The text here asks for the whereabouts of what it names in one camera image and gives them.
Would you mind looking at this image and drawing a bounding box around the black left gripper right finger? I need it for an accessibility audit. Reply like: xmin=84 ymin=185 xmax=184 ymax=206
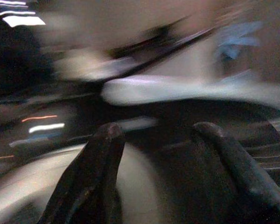
xmin=192 ymin=121 xmax=280 ymax=224

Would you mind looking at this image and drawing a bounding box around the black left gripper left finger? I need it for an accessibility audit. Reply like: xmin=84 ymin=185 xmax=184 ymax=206
xmin=38 ymin=122 xmax=126 ymax=224

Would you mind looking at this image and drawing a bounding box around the white washing machine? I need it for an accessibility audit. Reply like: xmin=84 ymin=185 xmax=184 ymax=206
xmin=0 ymin=74 xmax=280 ymax=224

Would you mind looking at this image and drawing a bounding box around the light blue cloth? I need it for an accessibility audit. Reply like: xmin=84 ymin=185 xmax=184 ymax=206
xmin=216 ymin=21 xmax=264 ymax=60

